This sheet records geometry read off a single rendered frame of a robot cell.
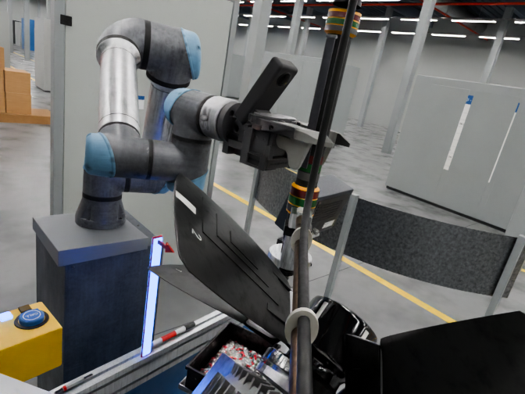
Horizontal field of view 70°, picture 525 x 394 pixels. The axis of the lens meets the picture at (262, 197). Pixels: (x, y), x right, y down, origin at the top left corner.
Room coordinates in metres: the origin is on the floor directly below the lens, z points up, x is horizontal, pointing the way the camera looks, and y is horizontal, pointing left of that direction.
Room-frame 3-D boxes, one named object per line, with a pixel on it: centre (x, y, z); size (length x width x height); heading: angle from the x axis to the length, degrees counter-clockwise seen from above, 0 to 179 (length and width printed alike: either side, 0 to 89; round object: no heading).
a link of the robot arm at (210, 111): (0.65, 0.09, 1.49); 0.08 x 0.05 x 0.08; 142
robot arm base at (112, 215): (1.09, 0.50, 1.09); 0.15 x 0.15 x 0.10
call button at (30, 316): (0.56, 0.38, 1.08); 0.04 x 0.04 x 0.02
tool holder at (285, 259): (0.53, -0.06, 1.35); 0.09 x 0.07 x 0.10; 178
